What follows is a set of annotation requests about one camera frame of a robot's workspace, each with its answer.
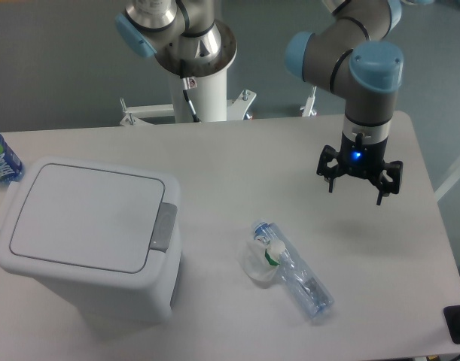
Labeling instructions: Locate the crushed clear plastic bottle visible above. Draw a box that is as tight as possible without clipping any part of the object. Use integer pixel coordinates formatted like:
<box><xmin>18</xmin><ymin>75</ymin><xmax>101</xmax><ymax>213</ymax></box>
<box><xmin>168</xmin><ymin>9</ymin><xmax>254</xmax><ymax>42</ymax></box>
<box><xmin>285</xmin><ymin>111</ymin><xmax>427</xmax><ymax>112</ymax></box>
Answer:
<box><xmin>251</xmin><ymin>220</ymin><xmax>334</xmax><ymax>319</ymax></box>

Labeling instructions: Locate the black device at table edge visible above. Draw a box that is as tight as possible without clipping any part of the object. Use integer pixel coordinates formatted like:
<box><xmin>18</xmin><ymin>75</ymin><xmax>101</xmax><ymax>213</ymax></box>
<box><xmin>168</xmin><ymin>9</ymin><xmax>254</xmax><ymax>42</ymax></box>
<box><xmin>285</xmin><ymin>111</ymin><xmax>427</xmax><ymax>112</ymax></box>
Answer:
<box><xmin>443</xmin><ymin>305</ymin><xmax>460</xmax><ymax>344</ymax></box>

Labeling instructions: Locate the white trash can body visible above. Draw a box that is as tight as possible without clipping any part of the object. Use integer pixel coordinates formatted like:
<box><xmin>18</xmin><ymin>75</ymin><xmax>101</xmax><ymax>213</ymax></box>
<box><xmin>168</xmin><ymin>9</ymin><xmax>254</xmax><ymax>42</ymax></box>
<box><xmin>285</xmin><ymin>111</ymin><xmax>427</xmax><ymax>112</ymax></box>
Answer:
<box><xmin>0</xmin><ymin>156</ymin><xmax>181</xmax><ymax>323</ymax></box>

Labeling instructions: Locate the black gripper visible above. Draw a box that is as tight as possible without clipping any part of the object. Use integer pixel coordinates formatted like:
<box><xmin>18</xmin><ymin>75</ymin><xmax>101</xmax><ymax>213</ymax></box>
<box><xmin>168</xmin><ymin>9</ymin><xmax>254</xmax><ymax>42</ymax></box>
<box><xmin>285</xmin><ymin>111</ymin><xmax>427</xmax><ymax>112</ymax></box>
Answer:
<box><xmin>316</xmin><ymin>117</ymin><xmax>404</xmax><ymax>205</ymax></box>

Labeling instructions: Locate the blue labelled drink bottle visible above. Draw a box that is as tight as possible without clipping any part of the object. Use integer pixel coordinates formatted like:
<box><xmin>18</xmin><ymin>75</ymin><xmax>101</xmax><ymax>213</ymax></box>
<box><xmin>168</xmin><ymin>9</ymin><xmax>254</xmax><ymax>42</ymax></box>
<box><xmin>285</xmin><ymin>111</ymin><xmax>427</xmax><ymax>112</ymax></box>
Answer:
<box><xmin>0</xmin><ymin>133</ymin><xmax>24</xmax><ymax>184</ymax></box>

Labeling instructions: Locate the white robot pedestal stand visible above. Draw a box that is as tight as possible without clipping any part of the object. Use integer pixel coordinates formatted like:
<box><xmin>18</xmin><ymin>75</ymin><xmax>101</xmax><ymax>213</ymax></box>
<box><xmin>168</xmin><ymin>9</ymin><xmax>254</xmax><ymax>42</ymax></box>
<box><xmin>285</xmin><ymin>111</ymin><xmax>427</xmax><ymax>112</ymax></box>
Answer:
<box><xmin>119</xmin><ymin>20</ymin><xmax>321</xmax><ymax>127</ymax></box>

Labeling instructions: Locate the grey trash can push button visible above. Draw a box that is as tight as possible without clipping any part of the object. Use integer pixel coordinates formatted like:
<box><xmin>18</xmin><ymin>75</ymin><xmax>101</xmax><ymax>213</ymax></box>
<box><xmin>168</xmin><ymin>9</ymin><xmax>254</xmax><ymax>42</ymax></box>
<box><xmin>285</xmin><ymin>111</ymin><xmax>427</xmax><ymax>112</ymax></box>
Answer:
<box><xmin>150</xmin><ymin>202</ymin><xmax>178</xmax><ymax>253</ymax></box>

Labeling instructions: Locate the white trash can lid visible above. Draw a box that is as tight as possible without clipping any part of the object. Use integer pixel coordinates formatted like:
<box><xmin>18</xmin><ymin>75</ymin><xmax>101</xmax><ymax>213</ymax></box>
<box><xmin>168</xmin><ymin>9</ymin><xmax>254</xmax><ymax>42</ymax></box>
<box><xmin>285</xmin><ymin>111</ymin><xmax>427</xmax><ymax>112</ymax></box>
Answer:
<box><xmin>10</xmin><ymin>163</ymin><xmax>166</xmax><ymax>274</ymax></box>

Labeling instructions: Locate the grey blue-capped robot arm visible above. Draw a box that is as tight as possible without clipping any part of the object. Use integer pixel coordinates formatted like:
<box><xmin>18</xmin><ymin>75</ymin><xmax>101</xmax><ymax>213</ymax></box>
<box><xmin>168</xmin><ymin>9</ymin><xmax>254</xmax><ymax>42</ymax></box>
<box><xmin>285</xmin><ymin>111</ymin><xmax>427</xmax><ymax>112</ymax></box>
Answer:
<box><xmin>115</xmin><ymin>1</ymin><xmax>404</xmax><ymax>198</ymax></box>

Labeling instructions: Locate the black cable on pedestal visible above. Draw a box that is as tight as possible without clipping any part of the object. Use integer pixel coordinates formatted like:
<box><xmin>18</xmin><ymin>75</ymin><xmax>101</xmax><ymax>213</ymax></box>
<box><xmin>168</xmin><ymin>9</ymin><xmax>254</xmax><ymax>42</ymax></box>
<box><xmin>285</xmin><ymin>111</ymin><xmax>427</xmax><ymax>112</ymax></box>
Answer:
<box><xmin>178</xmin><ymin>59</ymin><xmax>201</xmax><ymax>123</ymax></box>

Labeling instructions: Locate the white frame at right edge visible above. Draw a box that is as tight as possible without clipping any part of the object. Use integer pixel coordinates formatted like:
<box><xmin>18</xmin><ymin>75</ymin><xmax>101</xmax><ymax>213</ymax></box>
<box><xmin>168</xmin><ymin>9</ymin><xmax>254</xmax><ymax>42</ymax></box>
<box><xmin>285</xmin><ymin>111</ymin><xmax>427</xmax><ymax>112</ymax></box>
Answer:
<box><xmin>434</xmin><ymin>155</ymin><xmax>460</xmax><ymax>202</ymax></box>

